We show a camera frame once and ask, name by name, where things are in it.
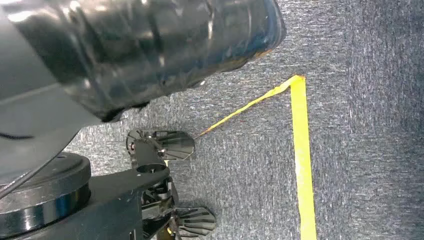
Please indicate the yellow floor tape square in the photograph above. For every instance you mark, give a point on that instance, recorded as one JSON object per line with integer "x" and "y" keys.
{"x": 303, "y": 149}

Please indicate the black robot right foot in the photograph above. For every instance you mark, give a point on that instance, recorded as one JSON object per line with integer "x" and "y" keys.
{"x": 195, "y": 222}

